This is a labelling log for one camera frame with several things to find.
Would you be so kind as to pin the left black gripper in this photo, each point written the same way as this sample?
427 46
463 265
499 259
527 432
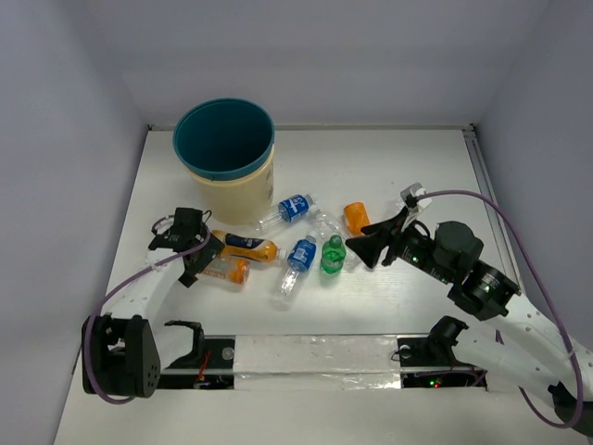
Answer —
199 259

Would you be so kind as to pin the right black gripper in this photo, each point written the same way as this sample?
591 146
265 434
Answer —
370 247

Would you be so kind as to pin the orange juice bottle blue label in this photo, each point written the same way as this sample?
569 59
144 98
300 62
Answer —
250 248

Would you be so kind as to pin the green plastic bottle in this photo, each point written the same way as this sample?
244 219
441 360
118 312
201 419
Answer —
333 255

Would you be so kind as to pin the orange floral label bottle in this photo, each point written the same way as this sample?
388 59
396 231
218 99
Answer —
231 269

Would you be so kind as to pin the blue label water bottle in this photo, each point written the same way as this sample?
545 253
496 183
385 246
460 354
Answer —
298 264

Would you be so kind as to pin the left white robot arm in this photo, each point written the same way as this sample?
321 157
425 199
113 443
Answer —
124 346

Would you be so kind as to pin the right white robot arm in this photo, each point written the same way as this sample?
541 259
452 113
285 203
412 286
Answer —
549 364

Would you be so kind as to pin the teal and cream bin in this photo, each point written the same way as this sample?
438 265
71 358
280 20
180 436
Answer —
227 146

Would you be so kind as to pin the blue label bottle near bin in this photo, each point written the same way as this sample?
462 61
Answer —
285 212

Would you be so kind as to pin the small orange bottle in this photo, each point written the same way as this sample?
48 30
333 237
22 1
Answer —
356 217

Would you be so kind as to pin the clear crushed bottle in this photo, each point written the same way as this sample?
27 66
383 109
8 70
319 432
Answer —
326 225

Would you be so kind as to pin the silver tape strip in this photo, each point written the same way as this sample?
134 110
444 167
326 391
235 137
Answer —
334 363

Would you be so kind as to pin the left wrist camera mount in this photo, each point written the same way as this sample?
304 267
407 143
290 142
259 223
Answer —
162 224

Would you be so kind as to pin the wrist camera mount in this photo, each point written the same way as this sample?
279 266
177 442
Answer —
162 224
415 200

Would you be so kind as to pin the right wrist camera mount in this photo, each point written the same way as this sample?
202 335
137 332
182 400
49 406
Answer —
415 200

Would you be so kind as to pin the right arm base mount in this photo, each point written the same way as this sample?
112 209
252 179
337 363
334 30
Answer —
422 368

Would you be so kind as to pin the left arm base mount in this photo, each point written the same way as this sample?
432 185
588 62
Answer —
214 370

